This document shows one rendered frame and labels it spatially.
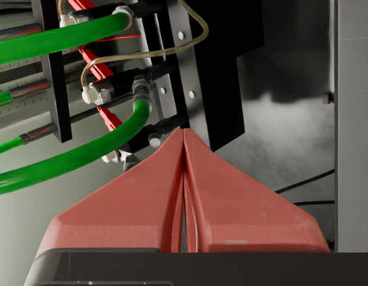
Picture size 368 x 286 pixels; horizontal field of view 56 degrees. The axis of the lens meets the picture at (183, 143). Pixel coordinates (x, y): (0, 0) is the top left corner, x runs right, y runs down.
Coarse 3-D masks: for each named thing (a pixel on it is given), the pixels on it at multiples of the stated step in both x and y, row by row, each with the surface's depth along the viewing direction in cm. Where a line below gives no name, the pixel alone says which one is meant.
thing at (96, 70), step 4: (84, 52) 44; (88, 52) 45; (84, 56) 45; (88, 56) 44; (92, 56) 44; (96, 56) 44; (88, 60) 44; (96, 64) 43; (100, 64) 44; (104, 64) 44; (92, 68) 43; (96, 68) 43; (100, 68) 43; (104, 68) 43; (108, 68) 44; (92, 72) 44; (96, 72) 43; (100, 72) 43; (104, 72) 43; (108, 72) 43; (112, 72) 43; (96, 76) 43; (100, 76) 43; (104, 76) 43; (108, 76) 43
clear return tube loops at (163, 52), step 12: (60, 0) 36; (180, 0) 38; (60, 12) 37; (192, 12) 38; (204, 24) 37; (204, 36) 36; (168, 48) 35; (180, 48) 35; (96, 60) 38; (108, 60) 38; (84, 72) 40; (84, 84) 40
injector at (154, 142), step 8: (184, 112) 51; (160, 120) 50; (168, 120) 49; (176, 120) 50; (184, 120) 51; (144, 128) 47; (152, 128) 47; (160, 128) 48; (168, 128) 49; (136, 136) 46; (144, 136) 46; (152, 136) 45; (160, 136) 47; (128, 144) 45; (136, 144) 45; (144, 144) 46; (152, 144) 45; (112, 160) 45; (120, 160) 45
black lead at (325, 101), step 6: (324, 96) 49; (330, 96) 49; (324, 102) 49; (330, 102) 49; (324, 174) 47; (306, 180) 47; (312, 180) 47; (288, 186) 47; (294, 186) 46; (276, 192) 46; (300, 204) 48; (306, 204) 48; (312, 204) 48; (330, 240) 60; (330, 246) 60
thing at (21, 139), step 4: (20, 136) 55; (24, 136) 56; (12, 140) 55; (16, 140) 55; (20, 140) 55; (24, 140) 56; (28, 140) 56; (0, 144) 54; (4, 144) 54; (8, 144) 54; (12, 144) 55; (16, 144) 55; (20, 144) 56; (24, 144) 56; (0, 148) 53; (4, 148) 54; (8, 148) 54; (12, 148) 55; (0, 152) 54; (4, 152) 54
